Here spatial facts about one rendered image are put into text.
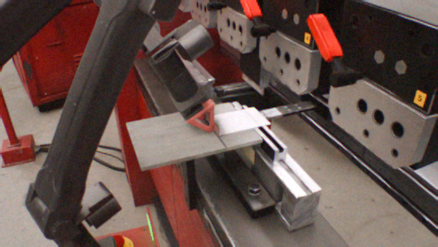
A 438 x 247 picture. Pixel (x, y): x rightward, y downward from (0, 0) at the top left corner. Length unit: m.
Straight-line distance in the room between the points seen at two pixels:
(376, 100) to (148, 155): 0.46
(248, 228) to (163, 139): 0.26
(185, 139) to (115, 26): 0.39
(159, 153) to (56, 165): 0.27
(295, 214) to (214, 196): 0.20
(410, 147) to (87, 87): 0.38
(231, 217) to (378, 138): 0.40
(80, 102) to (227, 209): 0.43
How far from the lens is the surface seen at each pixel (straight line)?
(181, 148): 0.72
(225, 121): 0.80
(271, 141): 0.75
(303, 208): 0.69
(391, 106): 0.40
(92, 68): 0.43
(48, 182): 0.51
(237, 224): 0.72
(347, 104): 0.45
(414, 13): 0.38
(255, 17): 0.57
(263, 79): 0.72
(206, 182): 0.82
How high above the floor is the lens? 1.41
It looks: 31 degrees down
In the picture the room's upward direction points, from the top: straight up
